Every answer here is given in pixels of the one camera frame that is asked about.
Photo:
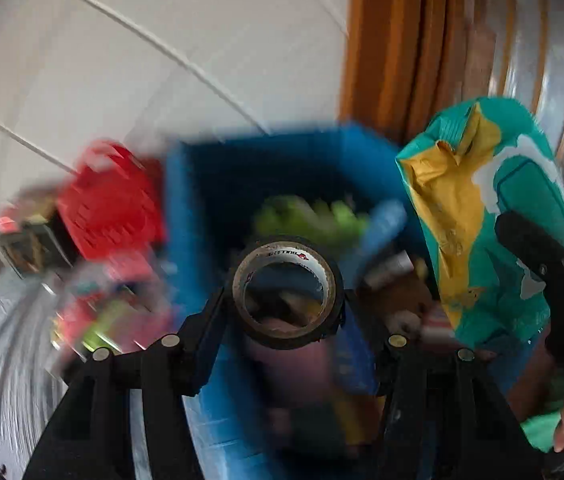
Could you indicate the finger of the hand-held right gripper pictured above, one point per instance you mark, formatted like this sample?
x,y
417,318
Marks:
x,y
542,250

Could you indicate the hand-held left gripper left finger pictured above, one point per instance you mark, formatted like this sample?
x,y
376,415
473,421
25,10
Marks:
x,y
209,330

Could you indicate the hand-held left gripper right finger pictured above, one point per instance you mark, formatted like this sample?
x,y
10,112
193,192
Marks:
x,y
357,320

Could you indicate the brown bear plush toy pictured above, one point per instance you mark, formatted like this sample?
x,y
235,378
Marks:
x,y
404,305

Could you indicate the green yellow snack bag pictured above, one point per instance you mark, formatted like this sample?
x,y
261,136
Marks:
x,y
467,240

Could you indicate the pink pig plush toy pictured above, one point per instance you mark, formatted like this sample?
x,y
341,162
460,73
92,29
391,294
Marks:
x,y
287,370

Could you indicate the black tape roll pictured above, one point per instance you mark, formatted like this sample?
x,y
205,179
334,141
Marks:
x,y
287,255

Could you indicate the blue plastic container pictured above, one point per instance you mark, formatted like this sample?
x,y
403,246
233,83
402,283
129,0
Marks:
x,y
222,185

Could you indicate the red plastic case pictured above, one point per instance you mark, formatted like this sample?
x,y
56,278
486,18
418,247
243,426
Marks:
x,y
112,200

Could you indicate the dark gift bag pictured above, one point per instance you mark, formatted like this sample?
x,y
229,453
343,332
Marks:
x,y
32,250

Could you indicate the grey bed sheet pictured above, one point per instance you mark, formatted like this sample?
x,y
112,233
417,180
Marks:
x,y
12,360

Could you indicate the wooden door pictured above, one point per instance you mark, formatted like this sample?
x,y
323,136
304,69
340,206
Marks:
x,y
412,35

